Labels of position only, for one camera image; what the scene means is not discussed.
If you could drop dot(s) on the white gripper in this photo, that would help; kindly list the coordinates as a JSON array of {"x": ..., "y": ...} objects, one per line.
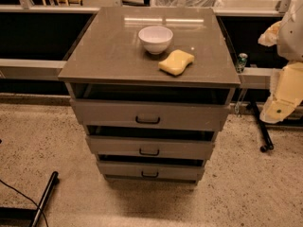
[{"x": 291, "y": 39}]

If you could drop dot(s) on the grey drawer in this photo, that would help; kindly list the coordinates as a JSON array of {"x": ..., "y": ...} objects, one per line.
[
  {"x": 150, "y": 171},
  {"x": 148, "y": 147},
  {"x": 169, "y": 116}
]

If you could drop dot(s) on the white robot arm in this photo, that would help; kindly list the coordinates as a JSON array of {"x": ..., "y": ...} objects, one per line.
[{"x": 290, "y": 40}]

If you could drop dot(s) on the grey drawer cabinet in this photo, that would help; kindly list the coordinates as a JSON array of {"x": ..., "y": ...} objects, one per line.
[{"x": 110, "y": 63}]

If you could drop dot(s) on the grey top drawer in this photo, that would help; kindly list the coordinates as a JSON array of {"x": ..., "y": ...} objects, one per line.
[{"x": 169, "y": 116}]

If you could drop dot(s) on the grey bottom drawer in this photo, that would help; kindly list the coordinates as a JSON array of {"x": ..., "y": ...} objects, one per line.
[{"x": 150, "y": 171}]

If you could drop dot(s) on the green bottle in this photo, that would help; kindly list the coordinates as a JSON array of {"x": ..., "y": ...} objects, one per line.
[{"x": 242, "y": 60}]

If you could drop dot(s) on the black stand leg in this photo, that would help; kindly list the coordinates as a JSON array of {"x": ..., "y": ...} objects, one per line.
[{"x": 268, "y": 144}]

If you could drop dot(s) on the yellow sponge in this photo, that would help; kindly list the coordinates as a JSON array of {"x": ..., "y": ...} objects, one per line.
[{"x": 176, "y": 63}]

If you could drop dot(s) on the white bowl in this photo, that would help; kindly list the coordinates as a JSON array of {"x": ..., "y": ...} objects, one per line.
[{"x": 155, "y": 39}]

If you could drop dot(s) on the black bar on floor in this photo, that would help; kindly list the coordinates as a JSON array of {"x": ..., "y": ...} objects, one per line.
[{"x": 40, "y": 210}]

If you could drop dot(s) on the grey metal rail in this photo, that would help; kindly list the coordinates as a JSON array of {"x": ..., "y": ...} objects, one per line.
[{"x": 251, "y": 77}]

